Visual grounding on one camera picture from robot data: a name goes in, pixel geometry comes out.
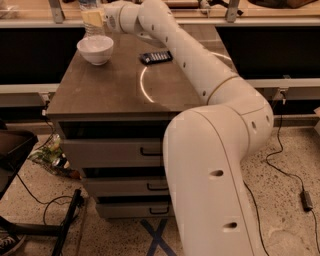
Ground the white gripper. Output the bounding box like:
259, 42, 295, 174
81, 1, 127, 33

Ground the clear plastic water bottle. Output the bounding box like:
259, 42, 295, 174
78, 0, 104, 37

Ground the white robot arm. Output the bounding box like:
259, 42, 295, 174
82, 0, 274, 256

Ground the white ceramic bowl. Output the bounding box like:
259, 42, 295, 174
77, 35, 114, 65

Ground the black remote control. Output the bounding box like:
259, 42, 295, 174
139, 51, 173, 65

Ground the grey drawer cabinet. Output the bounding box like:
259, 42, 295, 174
46, 24, 257, 220

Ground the top grey drawer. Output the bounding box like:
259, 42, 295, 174
61, 138, 162, 169

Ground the grey drawer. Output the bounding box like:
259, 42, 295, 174
61, 138, 162, 169
96, 202, 174, 219
83, 176, 169, 197

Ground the green plant clutter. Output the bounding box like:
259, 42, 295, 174
28, 134, 81, 180

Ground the black chair base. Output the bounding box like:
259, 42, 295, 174
0, 119, 84, 256

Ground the middle grey drawer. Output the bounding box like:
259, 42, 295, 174
83, 176, 169, 197

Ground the bottom grey drawer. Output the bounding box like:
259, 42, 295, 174
96, 202, 174, 219

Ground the black and white sneaker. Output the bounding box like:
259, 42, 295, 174
0, 235, 26, 256

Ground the black cable left floor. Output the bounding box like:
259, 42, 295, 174
16, 173, 83, 227

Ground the black floor cable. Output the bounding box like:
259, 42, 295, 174
243, 181, 270, 256

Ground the black power adapter with cable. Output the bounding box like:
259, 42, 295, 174
265, 114, 320, 255

